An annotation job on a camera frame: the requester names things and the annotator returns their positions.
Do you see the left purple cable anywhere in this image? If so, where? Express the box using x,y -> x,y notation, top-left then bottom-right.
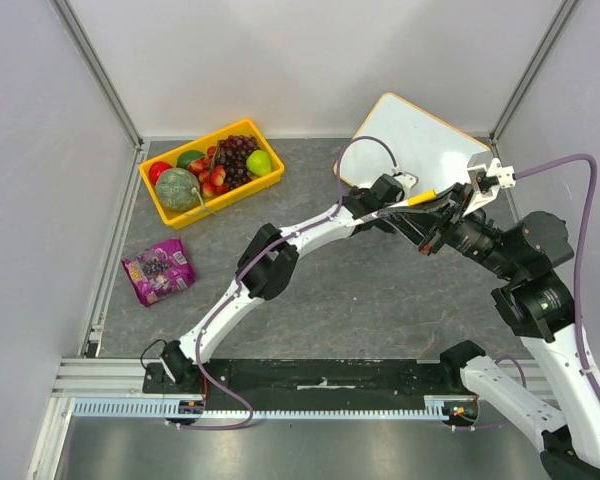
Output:
177,135 -> 399,431

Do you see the red apple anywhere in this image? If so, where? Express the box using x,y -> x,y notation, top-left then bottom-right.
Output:
148,161 -> 172,185

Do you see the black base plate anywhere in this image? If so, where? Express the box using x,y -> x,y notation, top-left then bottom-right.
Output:
142,357 -> 476,414

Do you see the green pear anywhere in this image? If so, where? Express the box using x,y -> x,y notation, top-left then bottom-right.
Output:
246,149 -> 272,177

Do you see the white marker with yellow cap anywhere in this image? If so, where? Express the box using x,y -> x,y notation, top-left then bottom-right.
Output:
347,189 -> 437,227

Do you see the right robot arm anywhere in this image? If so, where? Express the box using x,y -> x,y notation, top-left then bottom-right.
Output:
372,184 -> 600,479

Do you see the purple grape bunch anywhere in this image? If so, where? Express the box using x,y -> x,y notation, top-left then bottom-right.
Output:
215,135 -> 259,190

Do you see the red cherries cluster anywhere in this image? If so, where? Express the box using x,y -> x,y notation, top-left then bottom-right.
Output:
187,146 -> 228,198

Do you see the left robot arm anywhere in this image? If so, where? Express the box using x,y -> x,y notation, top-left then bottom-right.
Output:
160,172 -> 418,393

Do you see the green melon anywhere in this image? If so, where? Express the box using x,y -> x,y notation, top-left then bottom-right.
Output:
155,168 -> 200,212

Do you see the purple snack bag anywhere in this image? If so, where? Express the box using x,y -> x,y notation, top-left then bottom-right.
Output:
121,238 -> 197,308

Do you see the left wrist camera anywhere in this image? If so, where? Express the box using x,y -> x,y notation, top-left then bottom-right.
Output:
392,171 -> 419,198

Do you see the cable duct rail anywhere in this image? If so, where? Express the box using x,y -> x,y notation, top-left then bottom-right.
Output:
72,394 -> 451,420

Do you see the green lime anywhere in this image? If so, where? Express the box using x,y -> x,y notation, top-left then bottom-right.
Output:
176,150 -> 206,169

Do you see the whiteboard with yellow frame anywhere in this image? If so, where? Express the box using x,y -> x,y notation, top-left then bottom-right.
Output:
333,92 -> 489,195

